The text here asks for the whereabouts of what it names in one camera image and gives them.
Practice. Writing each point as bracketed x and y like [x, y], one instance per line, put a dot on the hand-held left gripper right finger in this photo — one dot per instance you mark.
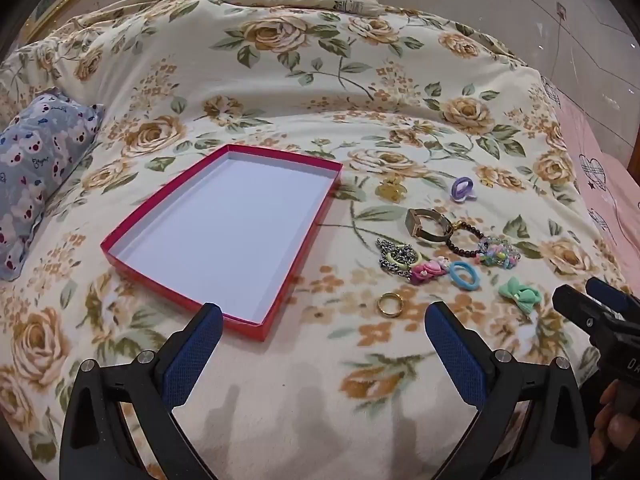
[457, 355]

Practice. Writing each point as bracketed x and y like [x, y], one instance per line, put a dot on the pink hair clip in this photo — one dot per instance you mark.
[427, 270]

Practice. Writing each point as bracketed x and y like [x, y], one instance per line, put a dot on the yellow hair clip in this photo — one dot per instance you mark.
[391, 189]

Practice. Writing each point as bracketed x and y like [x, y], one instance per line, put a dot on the person's right hand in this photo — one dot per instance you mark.
[607, 430]

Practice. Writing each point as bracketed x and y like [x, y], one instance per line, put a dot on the gold mesh-band watch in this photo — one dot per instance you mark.
[416, 225]

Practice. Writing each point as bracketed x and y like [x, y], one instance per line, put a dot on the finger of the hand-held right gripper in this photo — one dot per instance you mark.
[612, 297]
[580, 310]

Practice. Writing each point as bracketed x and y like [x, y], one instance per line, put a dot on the cream floral blanket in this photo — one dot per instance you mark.
[300, 85]

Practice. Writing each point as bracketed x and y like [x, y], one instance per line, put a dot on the green bow hair clip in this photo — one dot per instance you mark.
[520, 296]

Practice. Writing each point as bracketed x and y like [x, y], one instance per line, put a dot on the red shallow cardboard box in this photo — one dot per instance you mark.
[225, 235]

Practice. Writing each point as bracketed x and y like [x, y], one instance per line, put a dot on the blue bear-print pillow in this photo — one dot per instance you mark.
[40, 170]

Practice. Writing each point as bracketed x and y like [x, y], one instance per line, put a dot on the pink printed bed sheet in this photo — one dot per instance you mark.
[610, 200]

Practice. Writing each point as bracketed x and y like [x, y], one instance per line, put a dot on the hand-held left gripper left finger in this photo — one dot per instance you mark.
[197, 355]

